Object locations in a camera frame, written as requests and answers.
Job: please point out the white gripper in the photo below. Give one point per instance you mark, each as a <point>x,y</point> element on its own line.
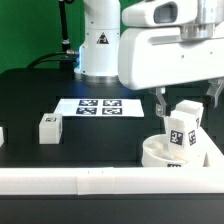
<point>158,57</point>

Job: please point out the white round stool seat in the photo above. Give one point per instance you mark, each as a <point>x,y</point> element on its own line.
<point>156,154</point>

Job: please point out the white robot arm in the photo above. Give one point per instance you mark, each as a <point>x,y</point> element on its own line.
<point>98,55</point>

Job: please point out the white marker sheet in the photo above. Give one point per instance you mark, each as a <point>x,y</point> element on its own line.
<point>100,108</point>

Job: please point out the white U-shaped barrier wall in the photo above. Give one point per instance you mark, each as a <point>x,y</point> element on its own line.
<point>96,181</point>

